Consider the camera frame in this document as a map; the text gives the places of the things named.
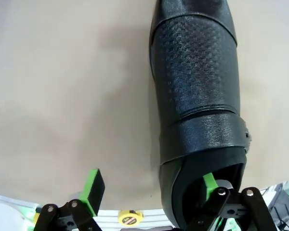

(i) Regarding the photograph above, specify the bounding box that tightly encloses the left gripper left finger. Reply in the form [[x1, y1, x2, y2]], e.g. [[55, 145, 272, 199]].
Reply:
[[34, 169, 106, 231]]

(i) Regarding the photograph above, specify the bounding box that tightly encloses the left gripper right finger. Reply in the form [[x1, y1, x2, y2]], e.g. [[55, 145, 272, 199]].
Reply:
[[187, 172, 279, 231]]

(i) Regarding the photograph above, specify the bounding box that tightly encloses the black pointed strap shoe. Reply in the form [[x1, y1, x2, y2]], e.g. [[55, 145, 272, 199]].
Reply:
[[148, 0, 253, 229]]

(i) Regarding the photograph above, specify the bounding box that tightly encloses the yellow tape measure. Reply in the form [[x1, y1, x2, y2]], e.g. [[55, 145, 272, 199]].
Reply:
[[117, 209, 145, 226]]

